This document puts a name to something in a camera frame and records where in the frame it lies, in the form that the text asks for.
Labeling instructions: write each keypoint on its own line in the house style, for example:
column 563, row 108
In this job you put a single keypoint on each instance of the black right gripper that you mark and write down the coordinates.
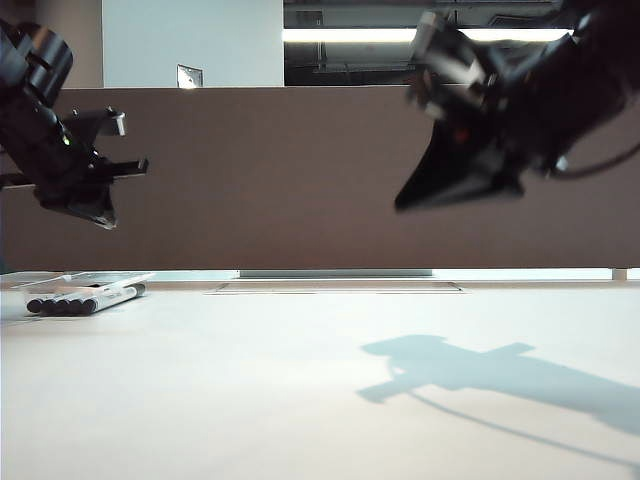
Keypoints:
column 465, row 90

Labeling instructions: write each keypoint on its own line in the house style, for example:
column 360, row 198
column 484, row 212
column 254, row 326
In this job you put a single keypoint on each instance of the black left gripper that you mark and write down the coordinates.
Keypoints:
column 90, row 175

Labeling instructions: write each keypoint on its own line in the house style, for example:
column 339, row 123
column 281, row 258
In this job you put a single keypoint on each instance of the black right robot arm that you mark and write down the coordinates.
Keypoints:
column 575, row 85

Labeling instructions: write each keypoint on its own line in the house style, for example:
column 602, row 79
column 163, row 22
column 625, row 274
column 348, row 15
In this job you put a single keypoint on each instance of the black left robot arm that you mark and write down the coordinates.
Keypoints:
column 30, row 100

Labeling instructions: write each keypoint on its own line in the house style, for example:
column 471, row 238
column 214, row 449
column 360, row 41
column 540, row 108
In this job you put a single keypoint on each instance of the clear plastic packaging box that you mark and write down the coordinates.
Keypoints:
column 75, row 280

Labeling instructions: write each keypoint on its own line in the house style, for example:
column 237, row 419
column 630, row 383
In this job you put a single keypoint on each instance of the brown desk partition panel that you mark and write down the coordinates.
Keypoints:
column 280, row 180

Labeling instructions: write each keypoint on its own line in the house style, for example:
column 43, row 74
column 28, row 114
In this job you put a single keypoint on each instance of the white ceiling light strip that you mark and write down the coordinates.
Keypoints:
column 350, row 35

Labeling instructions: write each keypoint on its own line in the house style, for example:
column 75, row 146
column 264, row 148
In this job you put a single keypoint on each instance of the beige round column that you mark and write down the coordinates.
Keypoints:
column 85, row 30

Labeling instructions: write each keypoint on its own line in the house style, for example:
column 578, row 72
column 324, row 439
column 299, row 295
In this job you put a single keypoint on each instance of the white partition support leg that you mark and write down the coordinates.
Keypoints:
column 619, row 274

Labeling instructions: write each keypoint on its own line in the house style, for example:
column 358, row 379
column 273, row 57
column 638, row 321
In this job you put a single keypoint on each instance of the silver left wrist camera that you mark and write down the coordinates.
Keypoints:
column 114, row 122

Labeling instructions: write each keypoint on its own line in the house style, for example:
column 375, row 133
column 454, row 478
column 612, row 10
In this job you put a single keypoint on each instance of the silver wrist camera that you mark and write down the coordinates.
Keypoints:
column 114, row 122
column 427, row 30

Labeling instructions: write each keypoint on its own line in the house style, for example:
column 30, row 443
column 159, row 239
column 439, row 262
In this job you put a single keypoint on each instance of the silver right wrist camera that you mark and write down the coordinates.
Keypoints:
column 427, row 30

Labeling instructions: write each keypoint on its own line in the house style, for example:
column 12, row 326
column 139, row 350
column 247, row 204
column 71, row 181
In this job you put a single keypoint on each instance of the silver metal wall plate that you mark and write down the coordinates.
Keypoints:
column 189, row 77

